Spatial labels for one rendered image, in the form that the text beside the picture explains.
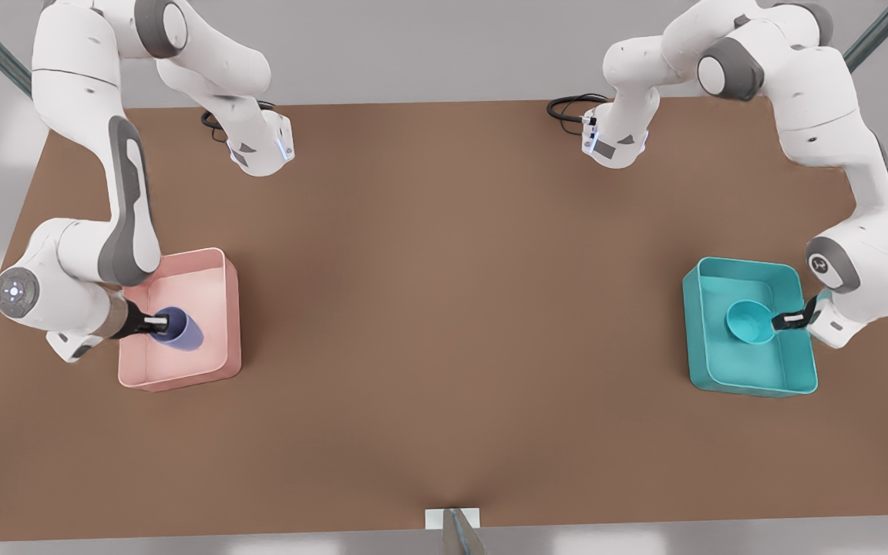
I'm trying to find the purple-blue cup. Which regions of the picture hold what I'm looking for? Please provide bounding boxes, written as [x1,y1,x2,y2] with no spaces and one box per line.
[153,307,205,352]

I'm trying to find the teal bowl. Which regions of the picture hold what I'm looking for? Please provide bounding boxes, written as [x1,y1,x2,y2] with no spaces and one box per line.
[725,300,777,345]

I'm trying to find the pink box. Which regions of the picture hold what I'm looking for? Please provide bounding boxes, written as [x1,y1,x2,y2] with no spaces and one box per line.
[118,247,242,392]

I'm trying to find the teal box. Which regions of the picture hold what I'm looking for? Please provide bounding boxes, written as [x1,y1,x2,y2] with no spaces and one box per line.
[682,257,819,399]

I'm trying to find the black cable loop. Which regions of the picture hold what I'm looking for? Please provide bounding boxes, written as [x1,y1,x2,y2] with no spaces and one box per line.
[200,100,277,144]
[547,94,611,139]

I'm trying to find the silver post foot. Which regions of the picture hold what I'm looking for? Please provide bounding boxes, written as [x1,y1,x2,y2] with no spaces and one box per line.
[425,509,483,530]

